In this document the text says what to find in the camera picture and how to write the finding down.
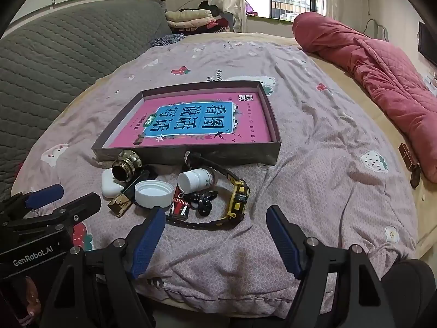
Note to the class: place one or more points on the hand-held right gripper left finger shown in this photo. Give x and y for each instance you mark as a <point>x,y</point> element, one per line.
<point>146,242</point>

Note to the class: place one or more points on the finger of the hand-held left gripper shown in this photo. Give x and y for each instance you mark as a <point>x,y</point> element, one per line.
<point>80,206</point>
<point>44,194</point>

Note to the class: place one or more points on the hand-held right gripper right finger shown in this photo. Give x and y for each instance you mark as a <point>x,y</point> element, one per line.
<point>283,242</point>

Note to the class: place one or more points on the white earbuds case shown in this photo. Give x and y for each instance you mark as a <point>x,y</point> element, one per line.
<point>109,184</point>

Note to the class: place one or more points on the dark green gold box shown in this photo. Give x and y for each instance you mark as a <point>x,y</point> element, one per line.
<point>119,205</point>

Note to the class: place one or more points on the white bottle cap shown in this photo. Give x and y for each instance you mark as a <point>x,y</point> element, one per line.
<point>153,194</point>

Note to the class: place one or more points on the red lighter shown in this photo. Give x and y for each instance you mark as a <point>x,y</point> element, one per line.
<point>179,205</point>

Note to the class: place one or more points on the black yellow wristwatch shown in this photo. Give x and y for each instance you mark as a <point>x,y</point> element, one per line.
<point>239,198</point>

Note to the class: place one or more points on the brass door viewer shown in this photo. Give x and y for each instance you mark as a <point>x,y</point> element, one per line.
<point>127,164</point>

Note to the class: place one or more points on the white pill bottle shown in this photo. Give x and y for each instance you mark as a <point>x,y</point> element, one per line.
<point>194,181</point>

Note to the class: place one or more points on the shallow grey cardboard box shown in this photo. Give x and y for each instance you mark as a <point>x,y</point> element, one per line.
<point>222,157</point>

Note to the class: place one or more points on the grey quilted headboard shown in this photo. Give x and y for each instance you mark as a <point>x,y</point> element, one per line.
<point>68,58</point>

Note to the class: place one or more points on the pink book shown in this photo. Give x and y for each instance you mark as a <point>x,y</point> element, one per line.
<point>170,99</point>

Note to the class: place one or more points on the dark floral cloth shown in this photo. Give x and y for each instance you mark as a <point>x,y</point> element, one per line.
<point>164,41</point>

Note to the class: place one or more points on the red quilted blanket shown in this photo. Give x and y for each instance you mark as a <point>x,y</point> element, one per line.
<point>385,65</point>

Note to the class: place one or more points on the pink folded garment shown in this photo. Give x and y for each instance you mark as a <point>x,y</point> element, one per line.
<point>187,24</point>

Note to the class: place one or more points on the beige folded garment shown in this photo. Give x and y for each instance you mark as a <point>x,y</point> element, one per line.
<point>187,14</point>

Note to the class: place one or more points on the printed pillow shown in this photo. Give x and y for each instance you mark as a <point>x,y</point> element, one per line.
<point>290,17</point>

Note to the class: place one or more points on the folded clothes pile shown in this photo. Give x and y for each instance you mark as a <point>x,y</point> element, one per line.
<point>218,24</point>

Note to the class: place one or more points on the purple cloth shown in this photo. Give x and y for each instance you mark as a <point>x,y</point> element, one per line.
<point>251,8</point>

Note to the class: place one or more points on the black garment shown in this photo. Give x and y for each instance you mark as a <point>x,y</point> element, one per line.
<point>208,6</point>

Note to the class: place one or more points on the black television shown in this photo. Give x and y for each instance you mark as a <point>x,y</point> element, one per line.
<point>428,46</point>

